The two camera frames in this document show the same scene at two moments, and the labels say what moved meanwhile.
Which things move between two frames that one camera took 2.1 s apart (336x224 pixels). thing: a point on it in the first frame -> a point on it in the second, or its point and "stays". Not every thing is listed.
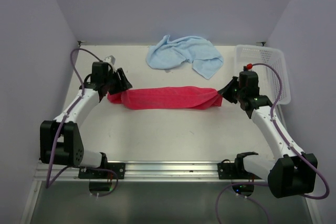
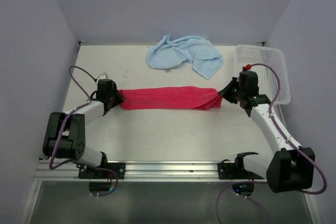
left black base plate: [118, 168] stays
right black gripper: [225, 92] stays
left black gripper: [123, 84] -> [118, 99]
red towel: [168, 97] stays
